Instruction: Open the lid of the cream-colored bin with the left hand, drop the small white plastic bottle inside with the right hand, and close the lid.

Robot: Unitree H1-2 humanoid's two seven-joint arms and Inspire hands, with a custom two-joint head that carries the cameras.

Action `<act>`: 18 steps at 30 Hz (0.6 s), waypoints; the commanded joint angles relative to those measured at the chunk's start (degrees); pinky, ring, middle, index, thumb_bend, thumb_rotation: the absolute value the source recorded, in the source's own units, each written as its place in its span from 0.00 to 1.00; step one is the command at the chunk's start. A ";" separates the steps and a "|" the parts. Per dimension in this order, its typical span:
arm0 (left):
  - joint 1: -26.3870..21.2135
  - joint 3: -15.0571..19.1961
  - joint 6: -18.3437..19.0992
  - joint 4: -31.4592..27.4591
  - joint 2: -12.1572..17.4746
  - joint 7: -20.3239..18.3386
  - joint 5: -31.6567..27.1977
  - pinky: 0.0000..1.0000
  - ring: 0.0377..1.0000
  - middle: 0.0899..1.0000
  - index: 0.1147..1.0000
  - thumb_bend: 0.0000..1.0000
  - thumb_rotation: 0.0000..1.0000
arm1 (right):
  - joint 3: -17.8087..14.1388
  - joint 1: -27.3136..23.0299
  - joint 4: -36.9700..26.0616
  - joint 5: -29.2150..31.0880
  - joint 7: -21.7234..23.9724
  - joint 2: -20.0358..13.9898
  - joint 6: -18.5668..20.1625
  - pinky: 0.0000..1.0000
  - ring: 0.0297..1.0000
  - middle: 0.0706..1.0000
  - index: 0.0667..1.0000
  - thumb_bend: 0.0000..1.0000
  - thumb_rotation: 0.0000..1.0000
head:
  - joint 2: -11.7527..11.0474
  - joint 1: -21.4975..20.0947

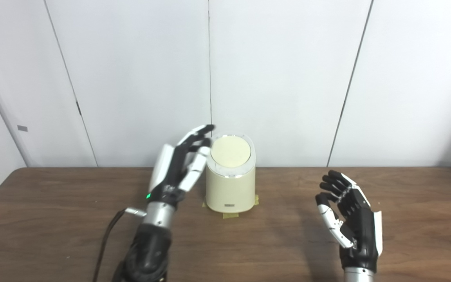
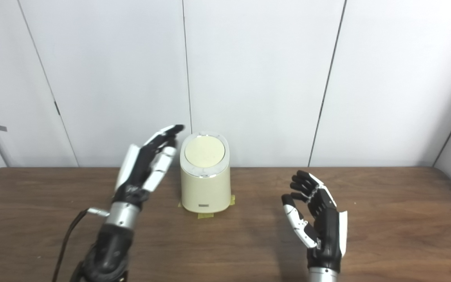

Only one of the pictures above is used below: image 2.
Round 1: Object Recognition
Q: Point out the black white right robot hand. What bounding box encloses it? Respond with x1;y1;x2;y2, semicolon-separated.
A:
281;170;348;273

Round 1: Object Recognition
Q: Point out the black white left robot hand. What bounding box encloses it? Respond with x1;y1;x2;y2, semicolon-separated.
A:
113;125;186;205

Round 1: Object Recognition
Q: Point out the cream round bin lid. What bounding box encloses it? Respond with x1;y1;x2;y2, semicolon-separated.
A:
184;135;226;169

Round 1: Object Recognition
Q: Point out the cream-colored round bin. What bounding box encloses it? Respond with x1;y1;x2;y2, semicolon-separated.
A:
180;132;231;214

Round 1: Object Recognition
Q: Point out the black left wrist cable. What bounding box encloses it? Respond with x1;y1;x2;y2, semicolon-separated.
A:
51;208;110;282

